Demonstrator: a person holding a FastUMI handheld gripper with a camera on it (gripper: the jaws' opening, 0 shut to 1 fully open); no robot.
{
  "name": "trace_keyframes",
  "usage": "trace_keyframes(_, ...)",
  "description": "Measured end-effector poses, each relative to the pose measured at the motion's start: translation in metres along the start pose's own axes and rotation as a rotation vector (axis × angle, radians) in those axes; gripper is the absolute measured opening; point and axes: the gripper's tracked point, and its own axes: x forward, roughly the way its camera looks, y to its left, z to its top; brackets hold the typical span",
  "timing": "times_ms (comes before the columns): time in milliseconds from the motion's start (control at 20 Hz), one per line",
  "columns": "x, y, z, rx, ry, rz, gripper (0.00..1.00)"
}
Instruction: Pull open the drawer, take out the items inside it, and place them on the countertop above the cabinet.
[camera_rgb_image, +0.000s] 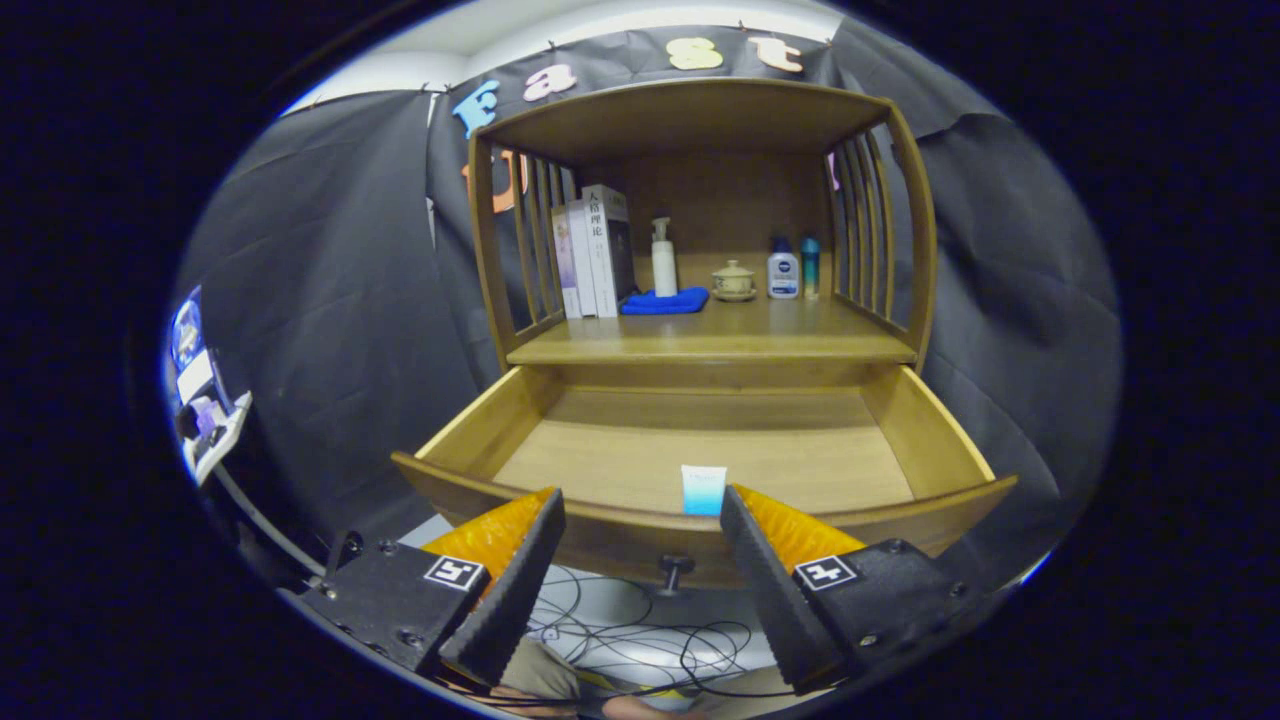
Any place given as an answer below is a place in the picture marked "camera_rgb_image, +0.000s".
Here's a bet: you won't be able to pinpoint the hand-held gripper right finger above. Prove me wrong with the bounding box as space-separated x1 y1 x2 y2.
718 484 986 696

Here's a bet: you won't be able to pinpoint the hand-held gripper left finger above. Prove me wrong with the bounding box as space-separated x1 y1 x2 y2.
297 487 567 691

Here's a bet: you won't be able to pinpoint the blue and white tube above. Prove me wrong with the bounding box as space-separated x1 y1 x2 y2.
681 464 728 517

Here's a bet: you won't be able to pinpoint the wooden drawer with black knob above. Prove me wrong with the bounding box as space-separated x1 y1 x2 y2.
390 362 1019 599

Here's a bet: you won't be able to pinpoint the wooden countertop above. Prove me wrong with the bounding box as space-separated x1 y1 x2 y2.
507 295 918 366

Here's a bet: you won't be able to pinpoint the brown wooden cabinet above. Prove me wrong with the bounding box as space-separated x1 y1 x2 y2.
468 78 938 391

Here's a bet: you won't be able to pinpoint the person's khaki trousers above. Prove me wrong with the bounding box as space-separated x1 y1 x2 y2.
495 638 586 706

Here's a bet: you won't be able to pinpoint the folded blue cloth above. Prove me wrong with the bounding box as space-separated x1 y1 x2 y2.
620 287 710 316

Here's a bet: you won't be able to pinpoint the beige lidded tea cup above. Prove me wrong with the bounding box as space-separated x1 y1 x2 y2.
711 260 757 303

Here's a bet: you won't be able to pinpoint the white lotion bottle blue cap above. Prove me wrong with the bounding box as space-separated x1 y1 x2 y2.
767 236 801 300

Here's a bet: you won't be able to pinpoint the white side table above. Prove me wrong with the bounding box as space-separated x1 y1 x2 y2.
195 390 253 488

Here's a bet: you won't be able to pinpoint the thin pink book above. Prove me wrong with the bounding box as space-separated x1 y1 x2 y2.
551 205 583 320

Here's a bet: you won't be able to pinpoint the thin white book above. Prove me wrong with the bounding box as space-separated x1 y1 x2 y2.
566 198 599 319

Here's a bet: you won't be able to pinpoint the white pump bottle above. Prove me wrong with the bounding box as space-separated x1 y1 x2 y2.
651 216 679 298

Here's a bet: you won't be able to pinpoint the black backdrop cloth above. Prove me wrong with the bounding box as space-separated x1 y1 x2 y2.
170 22 1123 601

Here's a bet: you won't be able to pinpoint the thick white and black book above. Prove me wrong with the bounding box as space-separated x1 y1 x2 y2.
581 184 637 319

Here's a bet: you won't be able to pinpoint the black floor cables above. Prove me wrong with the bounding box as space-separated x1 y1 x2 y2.
440 565 801 701

